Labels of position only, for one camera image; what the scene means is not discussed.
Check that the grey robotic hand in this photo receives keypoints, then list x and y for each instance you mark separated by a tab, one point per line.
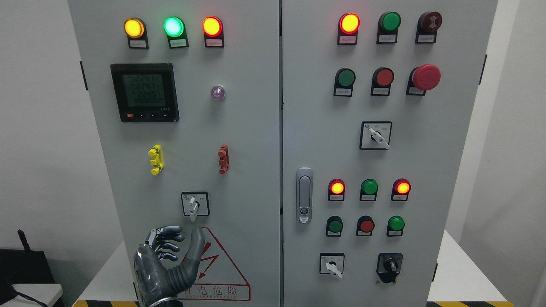
157	285

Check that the white rotary light switch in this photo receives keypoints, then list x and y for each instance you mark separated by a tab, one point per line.
195	203

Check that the yellow indicator light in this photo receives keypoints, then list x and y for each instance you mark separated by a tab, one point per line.
137	35

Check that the green lit indicator light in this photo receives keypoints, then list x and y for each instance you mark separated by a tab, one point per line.
176	33

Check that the red triangle warning sticker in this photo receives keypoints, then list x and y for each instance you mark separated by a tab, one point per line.
218	277

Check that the white box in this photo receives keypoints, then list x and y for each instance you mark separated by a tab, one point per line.
46	293

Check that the black router with antenna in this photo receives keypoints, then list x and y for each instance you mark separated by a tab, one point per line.
22	266

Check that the yellow terminal connector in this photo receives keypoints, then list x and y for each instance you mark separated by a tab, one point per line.
156	160

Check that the red terminal connector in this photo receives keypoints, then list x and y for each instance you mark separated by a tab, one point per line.
223	154

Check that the green button bottom left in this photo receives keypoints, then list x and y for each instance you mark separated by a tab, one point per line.
334	226

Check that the grey left cabinet door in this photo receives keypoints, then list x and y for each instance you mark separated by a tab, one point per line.
245	201

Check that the grey cabinet door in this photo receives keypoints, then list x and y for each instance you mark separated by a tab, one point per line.
323	132
245	201

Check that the black digital power meter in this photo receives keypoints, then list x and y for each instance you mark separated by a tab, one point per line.
145	92

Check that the clear white indicator lamp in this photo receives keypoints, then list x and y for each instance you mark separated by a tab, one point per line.
218	92

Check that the red lit indicator lower left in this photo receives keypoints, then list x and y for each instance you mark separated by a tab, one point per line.
336	190

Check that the red button bottom middle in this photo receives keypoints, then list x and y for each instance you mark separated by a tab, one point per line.
365	226

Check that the green indicator lower middle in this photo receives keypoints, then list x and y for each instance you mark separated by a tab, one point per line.
368	190

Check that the green button bottom right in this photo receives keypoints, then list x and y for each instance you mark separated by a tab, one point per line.
395	226

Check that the red lit indicator lower right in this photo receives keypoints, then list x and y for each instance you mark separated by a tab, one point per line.
400	190

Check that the red lit indicator light left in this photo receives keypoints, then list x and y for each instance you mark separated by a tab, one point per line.
213	32

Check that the green push button second row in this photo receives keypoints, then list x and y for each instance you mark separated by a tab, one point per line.
343	82

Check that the grey right cabinet door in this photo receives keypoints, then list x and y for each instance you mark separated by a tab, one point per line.
323	132

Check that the red push button second row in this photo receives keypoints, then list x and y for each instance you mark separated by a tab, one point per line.
381	81

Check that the red lit indicator top right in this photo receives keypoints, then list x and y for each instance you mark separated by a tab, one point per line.
349	24

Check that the red emergency stop button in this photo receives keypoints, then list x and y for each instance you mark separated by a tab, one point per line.
423	78

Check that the green button top row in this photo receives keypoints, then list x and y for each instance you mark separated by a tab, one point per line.
387	30

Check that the dark red buzzer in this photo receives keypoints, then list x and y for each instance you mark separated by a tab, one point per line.
427	27

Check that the white rotary switch bottom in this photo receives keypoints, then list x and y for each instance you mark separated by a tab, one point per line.
332	264

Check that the silver door latch handle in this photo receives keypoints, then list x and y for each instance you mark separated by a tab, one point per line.
304	185

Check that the black rotary selector switch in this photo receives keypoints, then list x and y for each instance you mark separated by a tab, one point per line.
389	266

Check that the white rotary switch upper right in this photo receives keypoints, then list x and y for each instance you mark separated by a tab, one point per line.
375	135

